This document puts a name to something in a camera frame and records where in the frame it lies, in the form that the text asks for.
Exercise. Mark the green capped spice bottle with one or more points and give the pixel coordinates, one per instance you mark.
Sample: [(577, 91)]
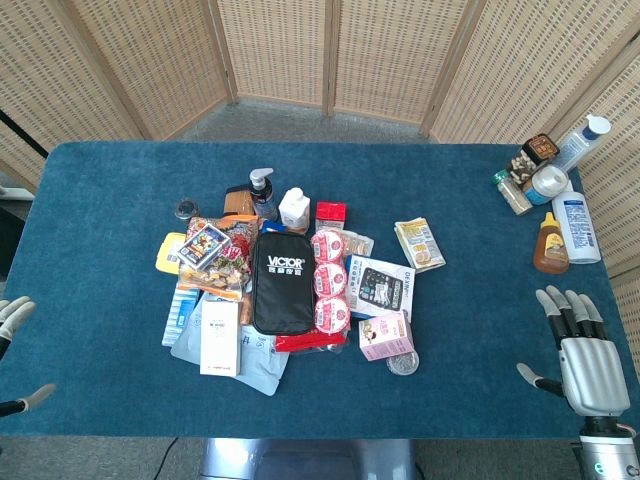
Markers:
[(511, 192)]

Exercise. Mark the capsule jar brown lid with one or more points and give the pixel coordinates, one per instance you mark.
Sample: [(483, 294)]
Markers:
[(530, 157)]

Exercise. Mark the dark pump dispenser bottle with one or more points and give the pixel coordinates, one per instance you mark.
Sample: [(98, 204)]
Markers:
[(262, 195)]

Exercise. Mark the blue table carpet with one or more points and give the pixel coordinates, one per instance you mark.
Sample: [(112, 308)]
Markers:
[(100, 325)]

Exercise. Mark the pink carton box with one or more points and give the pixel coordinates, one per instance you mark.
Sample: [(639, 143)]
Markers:
[(386, 336)]

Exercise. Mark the white calculator box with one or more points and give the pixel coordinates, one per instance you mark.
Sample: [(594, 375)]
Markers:
[(382, 290)]

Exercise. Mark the clear bottle blue cap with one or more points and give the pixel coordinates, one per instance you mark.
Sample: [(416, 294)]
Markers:
[(582, 142)]

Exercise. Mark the bamboo folding screen panel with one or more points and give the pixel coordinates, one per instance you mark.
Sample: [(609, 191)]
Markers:
[(165, 60), (395, 55), (525, 65), (275, 50), (50, 75), (620, 200)]

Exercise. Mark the brown wooden box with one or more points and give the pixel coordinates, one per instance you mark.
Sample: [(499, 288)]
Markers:
[(239, 201)]

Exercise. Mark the tall white carton box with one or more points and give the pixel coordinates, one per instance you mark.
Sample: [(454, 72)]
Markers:
[(220, 337)]

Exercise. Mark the brown stick packet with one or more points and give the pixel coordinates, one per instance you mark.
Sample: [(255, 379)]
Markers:
[(246, 310)]

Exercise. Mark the clear round lid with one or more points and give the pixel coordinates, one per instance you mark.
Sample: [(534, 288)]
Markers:
[(403, 363)]

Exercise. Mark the blue and white packet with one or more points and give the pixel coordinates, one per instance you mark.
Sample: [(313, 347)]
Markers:
[(175, 315)]

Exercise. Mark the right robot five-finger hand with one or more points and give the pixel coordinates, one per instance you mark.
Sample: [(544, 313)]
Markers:
[(592, 365)]

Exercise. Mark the pale blue flat pouch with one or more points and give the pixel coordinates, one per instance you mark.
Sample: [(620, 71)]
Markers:
[(257, 362)]

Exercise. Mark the red printed snack bag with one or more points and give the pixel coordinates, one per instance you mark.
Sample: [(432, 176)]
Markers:
[(235, 252)]

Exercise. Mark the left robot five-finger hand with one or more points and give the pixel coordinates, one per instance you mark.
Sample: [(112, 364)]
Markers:
[(15, 312)]

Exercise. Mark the black Victor zip pouch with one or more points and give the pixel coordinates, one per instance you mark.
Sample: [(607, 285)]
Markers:
[(283, 285)]

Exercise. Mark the red lidded snack cup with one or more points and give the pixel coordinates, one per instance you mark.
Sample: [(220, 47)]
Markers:
[(330, 280), (332, 315), (327, 246)]

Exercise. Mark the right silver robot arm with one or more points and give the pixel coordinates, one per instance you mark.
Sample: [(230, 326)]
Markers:
[(607, 450)]

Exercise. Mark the white jar blue label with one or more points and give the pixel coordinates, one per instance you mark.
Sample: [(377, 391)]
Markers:
[(547, 185)]

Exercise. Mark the white bottle blue label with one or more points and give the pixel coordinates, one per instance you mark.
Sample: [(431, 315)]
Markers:
[(577, 227)]

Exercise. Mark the yellow green sachet stack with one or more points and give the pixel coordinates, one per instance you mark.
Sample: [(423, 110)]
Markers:
[(420, 244)]

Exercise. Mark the amber honey squeeze bottle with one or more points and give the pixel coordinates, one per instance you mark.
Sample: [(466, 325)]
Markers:
[(550, 247)]

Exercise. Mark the colourful card box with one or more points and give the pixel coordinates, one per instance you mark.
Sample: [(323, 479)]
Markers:
[(204, 246)]

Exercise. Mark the flat red packet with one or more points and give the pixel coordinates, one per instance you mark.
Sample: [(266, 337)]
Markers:
[(310, 343)]

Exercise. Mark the beige sachet strip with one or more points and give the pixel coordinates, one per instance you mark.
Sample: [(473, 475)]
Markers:
[(361, 244)]

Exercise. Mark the white squat bottle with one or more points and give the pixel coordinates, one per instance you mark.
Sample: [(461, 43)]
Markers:
[(294, 209)]

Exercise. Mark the red and white box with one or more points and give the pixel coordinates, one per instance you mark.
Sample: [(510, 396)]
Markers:
[(331, 214)]

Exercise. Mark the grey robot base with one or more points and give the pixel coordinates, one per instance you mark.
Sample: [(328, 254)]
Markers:
[(310, 460)]

